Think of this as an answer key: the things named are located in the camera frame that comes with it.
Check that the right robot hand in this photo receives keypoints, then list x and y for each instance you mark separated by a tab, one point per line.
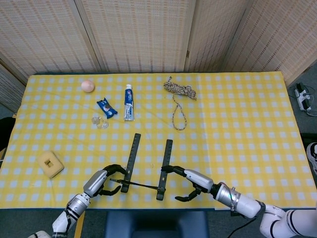
200	179

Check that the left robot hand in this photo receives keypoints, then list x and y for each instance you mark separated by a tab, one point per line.
95	181

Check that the black folding laptop stand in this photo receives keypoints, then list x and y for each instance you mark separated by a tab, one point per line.
135	153

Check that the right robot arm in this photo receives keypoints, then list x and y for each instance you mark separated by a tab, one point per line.
247	205

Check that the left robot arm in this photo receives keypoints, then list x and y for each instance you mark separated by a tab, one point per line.
74	208

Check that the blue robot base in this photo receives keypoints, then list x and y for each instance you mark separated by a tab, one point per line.
156	225

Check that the yellow sponge block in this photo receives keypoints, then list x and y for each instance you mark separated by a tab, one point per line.
55	168

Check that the yellow white checked tablecloth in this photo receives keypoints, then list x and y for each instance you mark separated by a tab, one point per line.
235	148

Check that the blue cookie packet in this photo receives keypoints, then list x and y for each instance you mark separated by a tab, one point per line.
107	108

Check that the blue white toothpaste tube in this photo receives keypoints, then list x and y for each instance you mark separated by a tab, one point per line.
129	104

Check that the pink ball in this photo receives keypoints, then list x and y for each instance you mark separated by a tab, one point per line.
88	86

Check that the black object on floor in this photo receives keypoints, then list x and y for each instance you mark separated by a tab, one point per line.
6	134

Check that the black white sneaker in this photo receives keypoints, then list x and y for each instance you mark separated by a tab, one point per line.
312	156

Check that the white power strip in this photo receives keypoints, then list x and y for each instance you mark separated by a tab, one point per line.
302	98

